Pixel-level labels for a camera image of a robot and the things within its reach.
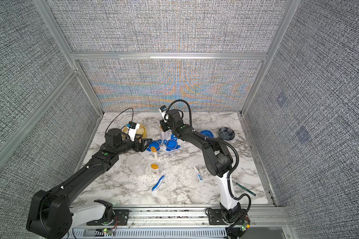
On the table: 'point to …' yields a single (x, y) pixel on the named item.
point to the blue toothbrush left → (155, 187)
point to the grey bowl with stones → (226, 133)
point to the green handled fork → (245, 188)
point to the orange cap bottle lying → (154, 151)
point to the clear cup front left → (136, 164)
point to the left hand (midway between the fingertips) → (149, 136)
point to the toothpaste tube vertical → (199, 175)
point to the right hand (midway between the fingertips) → (161, 114)
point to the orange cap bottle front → (155, 169)
